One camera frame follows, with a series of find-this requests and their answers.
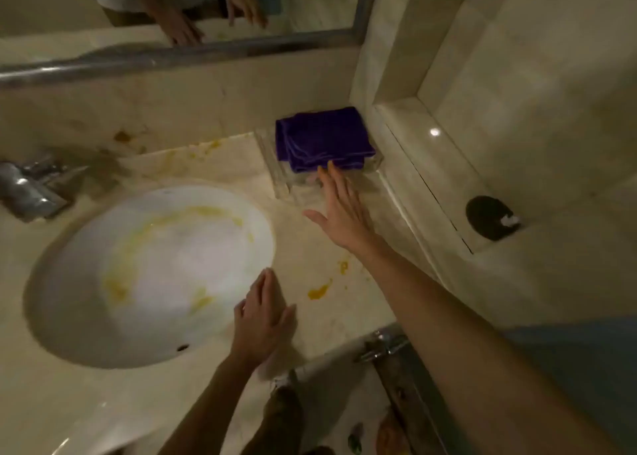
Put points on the person's right hand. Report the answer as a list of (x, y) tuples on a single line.
[(346, 218)]

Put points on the person's left hand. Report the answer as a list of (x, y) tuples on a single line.
[(259, 325)]

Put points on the purple cleaning cloth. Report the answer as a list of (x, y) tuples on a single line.
[(323, 131)]

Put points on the white round sink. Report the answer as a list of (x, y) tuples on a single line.
[(149, 280)]

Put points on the person's left forearm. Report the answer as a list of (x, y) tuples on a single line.
[(214, 410)]

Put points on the person's right forearm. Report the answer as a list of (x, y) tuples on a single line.
[(473, 370)]

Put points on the beige marble countertop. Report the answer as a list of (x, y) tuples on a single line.
[(308, 260)]

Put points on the black round holder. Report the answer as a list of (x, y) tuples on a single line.
[(485, 218)]

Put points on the chrome square faucet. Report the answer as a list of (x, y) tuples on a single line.
[(30, 191)]

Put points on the metal framed wall mirror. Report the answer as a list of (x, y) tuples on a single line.
[(50, 1)]

